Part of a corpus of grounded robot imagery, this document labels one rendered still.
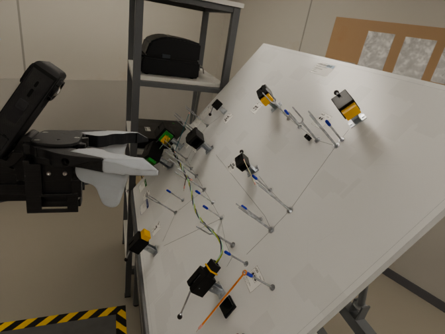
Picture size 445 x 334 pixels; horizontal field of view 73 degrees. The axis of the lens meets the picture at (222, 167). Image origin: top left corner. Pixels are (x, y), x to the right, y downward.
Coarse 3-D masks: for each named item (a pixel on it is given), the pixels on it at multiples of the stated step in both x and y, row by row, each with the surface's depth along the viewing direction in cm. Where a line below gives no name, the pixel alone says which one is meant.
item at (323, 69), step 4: (320, 64) 107; (324, 64) 105; (328, 64) 104; (332, 64) 102; (316, 68) 107; (320, 68) 106; (324, 68) 104; (328, 68) 102; (332, 68) 101; (312, 72) 108; (316, 72) 106; (320, 72) 104; (324, 72) 103; (328, 72) 101; (324, 76) 101
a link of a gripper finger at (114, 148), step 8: (88, 136) 40; (96, 136) 39; (104, 136) 40; (112, 136) 41; (120, 136) 42; (128, 136) 43; (136, 136) 44; (96, 144) 40; (104, 144) 40; (112, 144) 42; (120, 144) 44; (112, 152) 43; (120, 152) 44
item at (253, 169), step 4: (240, 152) 101; (236, 156) 98; (240, 156) 97; (244, 156) 97; (236, 160) 97; (240, 160) 95; (248, 160) 97; (236, 164) 96; (240, 164) 95; (244, 164) 97; (248, 164) 95; (240, 168) 96; (244, 168) 96; (248, 168) 100; (252, 168) 98; (256, 168) 99; (248, 172) 99; (252, 172) 99; (248, 176) 100
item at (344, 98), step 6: (336, 90) 83; (336, 96) 78; (342, 96) 76; (348, 96) 75; (336, 102) 77; (342, 102) 75; (348, 102) 74; (354, 102) 74; (342, 108) 75; (342, 114) 76; (354, 120) 81; (360, 120) 80; (354, 126) 80
